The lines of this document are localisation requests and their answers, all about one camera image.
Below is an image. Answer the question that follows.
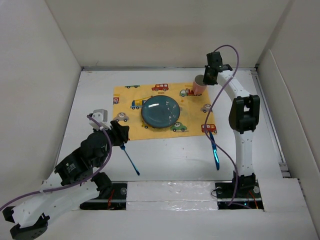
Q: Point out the yellow car print cloth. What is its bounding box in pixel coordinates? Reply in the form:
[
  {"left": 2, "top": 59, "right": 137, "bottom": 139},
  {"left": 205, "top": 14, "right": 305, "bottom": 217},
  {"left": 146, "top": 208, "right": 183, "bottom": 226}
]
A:
[{"left": 113, "top": 83, "right": 211, "bottom": 141}]

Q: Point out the teal ceramic plate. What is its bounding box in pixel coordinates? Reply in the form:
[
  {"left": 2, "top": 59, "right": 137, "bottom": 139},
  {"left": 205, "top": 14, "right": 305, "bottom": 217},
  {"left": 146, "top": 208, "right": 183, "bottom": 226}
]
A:
[{"left": 141, "top": 95, "right": 181, "bottom": 129}]

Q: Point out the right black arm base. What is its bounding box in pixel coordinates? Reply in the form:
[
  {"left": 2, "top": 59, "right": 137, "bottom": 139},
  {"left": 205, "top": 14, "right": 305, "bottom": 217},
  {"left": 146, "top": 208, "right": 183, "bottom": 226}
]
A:
[{"left": 210, "top": 181, "right": 264, "bottom": 210}]

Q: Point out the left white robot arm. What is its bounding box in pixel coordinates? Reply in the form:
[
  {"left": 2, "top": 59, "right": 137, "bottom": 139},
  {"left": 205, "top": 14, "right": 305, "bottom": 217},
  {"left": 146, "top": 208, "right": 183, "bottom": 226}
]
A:
[{"left": 0, "top": 120, "right": 130, "bottom": 240}]

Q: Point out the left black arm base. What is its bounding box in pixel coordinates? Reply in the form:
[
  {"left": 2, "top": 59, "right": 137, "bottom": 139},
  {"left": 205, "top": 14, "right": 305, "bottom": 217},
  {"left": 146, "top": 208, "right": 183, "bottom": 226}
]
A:
[{"left": 79, "top": 172, "right": 128, "bottom": 211}]

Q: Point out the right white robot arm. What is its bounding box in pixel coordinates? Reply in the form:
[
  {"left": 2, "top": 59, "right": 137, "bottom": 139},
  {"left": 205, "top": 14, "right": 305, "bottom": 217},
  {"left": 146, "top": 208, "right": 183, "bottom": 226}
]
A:
[{"left": 203, "top": 50, "right": 260, "bottom": 197}]

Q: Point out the blue metal fork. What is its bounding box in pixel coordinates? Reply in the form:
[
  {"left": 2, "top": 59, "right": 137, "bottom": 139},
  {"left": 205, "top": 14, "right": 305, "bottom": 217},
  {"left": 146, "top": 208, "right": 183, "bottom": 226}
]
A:
[{"left": 120, "top": 144, "right": 140, "bottom": 176}]

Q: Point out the blue metal knife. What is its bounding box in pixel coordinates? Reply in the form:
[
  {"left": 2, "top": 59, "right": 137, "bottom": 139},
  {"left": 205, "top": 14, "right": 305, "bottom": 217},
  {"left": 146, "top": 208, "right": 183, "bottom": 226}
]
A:
[{"left": 209, "top": 132, "right": 220, "bottom": 171}]

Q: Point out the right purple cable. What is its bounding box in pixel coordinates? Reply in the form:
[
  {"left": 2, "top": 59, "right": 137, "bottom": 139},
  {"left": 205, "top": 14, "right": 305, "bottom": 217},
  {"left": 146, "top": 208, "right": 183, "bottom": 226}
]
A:
[{"left": 203, "top": 44, "right": 241, "bottom": 207}]

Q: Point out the purple cable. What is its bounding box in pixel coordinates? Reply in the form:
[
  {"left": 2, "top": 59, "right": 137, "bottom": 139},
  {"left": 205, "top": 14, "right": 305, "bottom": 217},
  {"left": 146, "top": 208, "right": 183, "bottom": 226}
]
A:
[
  {"left": 0, "top": 114, "right": 113, "bottom": 213},
  {"left": 203, "top": 44, "right": 241, "bottom": 207}
]

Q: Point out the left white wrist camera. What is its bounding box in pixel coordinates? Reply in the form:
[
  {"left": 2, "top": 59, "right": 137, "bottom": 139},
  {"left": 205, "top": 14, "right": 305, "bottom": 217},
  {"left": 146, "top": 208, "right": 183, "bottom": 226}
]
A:
[{"left": 89, "top": 109, "right": 111, "bottom": 132}]

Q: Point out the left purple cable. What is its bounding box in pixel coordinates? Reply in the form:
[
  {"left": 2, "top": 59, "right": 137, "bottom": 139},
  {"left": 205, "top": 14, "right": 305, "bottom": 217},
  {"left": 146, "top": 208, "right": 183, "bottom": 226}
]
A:
[{"left": 0, "top": 114, "right": 113, "bottom": 213}]

